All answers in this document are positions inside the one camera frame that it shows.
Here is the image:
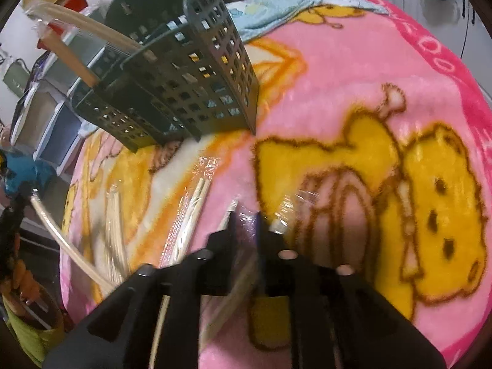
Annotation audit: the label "teal cloth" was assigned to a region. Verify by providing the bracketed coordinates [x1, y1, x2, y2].
[5, 151, 55, 196]

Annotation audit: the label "pink printed blanket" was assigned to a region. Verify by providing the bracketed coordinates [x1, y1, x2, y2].
[59, 0, 492, 369]

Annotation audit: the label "white kitchen cabinets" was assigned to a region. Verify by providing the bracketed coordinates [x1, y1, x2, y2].
[334, 0, 492, 98]

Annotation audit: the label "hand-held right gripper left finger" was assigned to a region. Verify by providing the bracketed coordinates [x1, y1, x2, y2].
[42, 211, 255, 369]

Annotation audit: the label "light blue towel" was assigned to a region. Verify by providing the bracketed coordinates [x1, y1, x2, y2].
[227, 0, 389, 43]

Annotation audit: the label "low plastic drawer unit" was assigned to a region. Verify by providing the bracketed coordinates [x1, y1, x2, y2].
[11, 81, 85, 175]

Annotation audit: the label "wooden chopsticks pair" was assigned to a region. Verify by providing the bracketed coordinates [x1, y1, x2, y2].
[200, 199, 262, 348]
[30, 190, 114, 295]
[148, 156, 216, 369]
[269, 190, 312, 235]
[25, 1, 158, 64]
[38, 31, 101, 87]
[102, 182, 131, 281]

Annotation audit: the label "green plastic utensil basket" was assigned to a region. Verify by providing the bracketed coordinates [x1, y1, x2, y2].
[71, 0, 260, 152]

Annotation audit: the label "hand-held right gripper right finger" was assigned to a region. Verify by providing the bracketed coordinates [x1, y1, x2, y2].
[257, 215, 447, 369]

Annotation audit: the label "person's left hand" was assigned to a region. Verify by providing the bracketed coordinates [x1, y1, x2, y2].
[10, 258, 42, 304]

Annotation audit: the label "yellow green cloth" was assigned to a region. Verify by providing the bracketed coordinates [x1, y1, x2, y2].
[3, 288, 67, 367]

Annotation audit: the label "green hanging bag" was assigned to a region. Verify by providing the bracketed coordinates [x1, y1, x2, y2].
[3, 59, 30, 97]

